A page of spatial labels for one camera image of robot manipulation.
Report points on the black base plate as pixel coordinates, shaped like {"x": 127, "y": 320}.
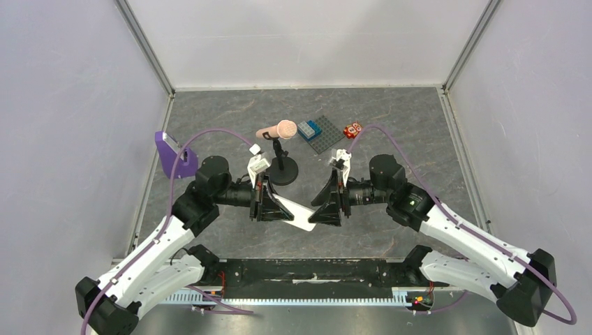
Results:
{"x": 312, "y": 278}

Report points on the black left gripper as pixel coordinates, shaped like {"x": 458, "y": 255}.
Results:
{"x": 264, "y": 204}

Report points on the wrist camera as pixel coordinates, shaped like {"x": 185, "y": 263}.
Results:
{"x": 258, "y": 163}
{"x": 340, "y": 161}

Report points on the red toy block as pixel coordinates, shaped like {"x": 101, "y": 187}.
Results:
{"x": 352, "y": 130}

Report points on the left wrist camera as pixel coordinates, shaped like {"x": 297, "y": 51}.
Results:
{"x": 258, "y": 163}

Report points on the grey lego baseplate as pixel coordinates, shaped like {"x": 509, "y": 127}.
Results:
{"x": 328, "y": 137}

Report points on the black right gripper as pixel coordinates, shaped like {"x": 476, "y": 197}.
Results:
{"x": 344, "y": 197}

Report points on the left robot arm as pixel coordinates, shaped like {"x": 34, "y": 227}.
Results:
{"x": 116, "y": 301}

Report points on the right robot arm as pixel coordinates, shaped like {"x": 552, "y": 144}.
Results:
{"x": 520, "y": 283}

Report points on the black microphone stand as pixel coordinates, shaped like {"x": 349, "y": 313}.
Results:
{"x": 284, "y": 169}

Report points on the blue grey lego brick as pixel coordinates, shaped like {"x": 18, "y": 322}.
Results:
{"x": 309, "y": 130}

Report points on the purple phone holder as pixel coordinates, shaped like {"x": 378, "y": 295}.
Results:
{"x": 175, "y": 162}

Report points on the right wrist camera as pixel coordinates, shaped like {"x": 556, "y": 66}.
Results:
{"x": 340, "y": 161}

